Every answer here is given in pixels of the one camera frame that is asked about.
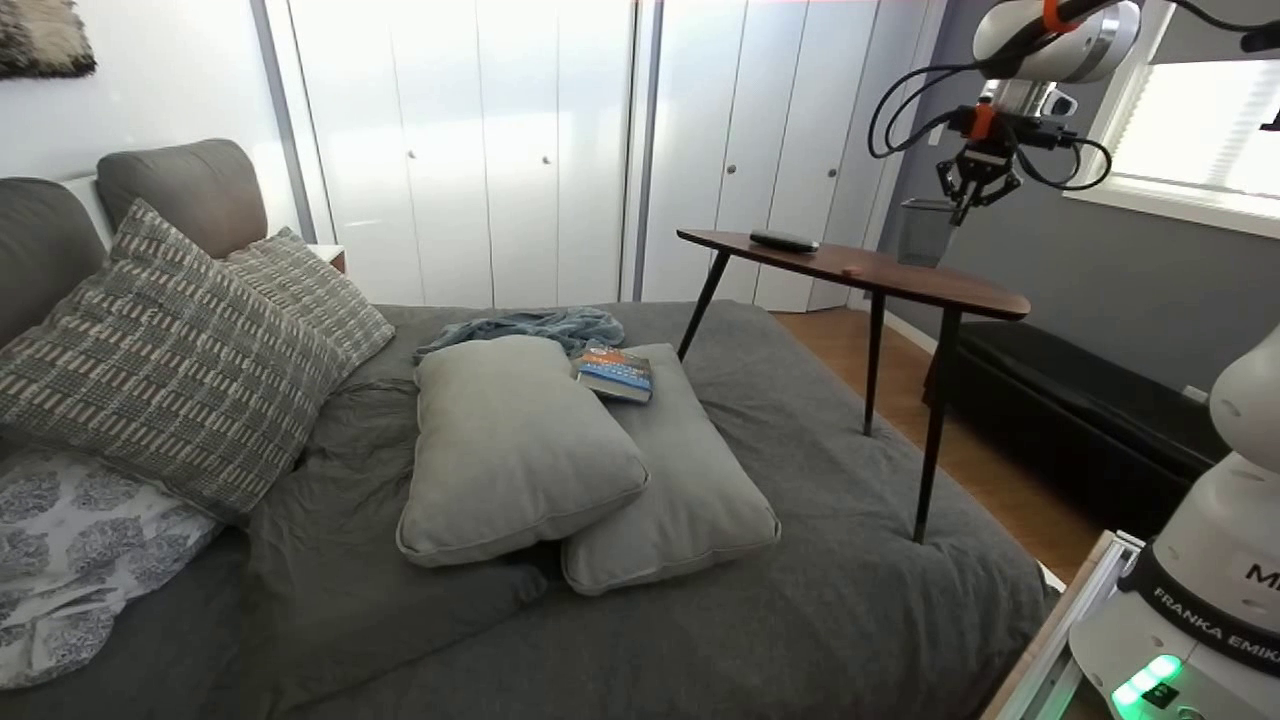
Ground white wardrobe wide doors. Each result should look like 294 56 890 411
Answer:
261 0 640 315

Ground plain grey pillow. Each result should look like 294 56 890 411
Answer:
556 340 789 601
391 334 657 573

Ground blue book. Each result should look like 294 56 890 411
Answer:
569 343 658 410

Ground grey bed duvet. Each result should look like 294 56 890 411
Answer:
0 297 1059 720

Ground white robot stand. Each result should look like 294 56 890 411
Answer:
980 527 1153 720

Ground brown grey headboard cushion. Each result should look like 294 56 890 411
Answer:
92 137 272 260

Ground white framed window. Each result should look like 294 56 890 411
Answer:
1059 0 1280 243

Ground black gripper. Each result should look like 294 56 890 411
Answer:
930 127 1029 228

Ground black remote control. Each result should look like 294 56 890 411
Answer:
743 228 824 260

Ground white floral pillow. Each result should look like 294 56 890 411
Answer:
0 445 222 696

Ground small grey checked pillow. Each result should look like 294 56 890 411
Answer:
221 226 400 392

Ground blue patterned cloth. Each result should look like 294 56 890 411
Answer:
419 304 633 363

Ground white wardrobe narrow doors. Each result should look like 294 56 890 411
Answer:
636 0 951 321

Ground wooden side table black legs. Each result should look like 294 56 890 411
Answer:
672 226 1034 544

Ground dark wall art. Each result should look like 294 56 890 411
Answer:
0 0 99 81

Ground silver mesh penholder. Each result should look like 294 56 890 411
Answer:
890 193 960 267

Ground large grey patterned pillow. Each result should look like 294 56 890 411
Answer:
0 196 349 523

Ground dark grey headboard cushion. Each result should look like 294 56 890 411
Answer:
0 174 110 352

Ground white nightstand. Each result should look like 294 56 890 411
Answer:
303 239 352 280

